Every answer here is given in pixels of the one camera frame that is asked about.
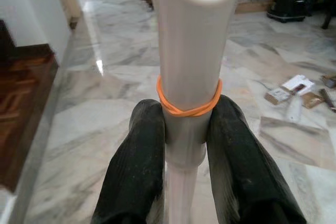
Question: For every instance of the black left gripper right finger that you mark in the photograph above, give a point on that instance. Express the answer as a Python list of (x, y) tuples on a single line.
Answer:
[(246, 166)]

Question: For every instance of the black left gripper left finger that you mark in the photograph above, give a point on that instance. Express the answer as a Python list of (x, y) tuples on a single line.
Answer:
[(134, 161)]

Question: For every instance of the orange rubber band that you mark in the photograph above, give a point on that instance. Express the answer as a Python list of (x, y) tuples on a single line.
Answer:
[(181, 110)]

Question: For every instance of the beige hand broom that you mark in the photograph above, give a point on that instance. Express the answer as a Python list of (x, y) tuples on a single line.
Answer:
[(191, 37)]

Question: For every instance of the white plastic tube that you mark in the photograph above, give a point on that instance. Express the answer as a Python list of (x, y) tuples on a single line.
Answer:
[(294, 110)]

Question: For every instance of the small brown printed box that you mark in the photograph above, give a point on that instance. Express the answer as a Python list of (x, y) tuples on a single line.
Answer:
[(275, 96)]

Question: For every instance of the gold brown packet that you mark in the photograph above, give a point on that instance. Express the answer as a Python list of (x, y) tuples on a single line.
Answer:
[(312, 100)]

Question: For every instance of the small white box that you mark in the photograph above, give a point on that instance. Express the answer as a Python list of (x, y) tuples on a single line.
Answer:
[(298, 85)]

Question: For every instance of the black marker pen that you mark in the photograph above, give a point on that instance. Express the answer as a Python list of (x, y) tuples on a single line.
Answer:
[(328, 98)]

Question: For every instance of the dark wooden staircase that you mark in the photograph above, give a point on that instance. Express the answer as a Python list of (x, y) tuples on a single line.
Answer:
[(21, 90)]

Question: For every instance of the long cardboard box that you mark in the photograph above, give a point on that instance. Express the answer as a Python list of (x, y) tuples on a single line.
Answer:
[(256, 6)]

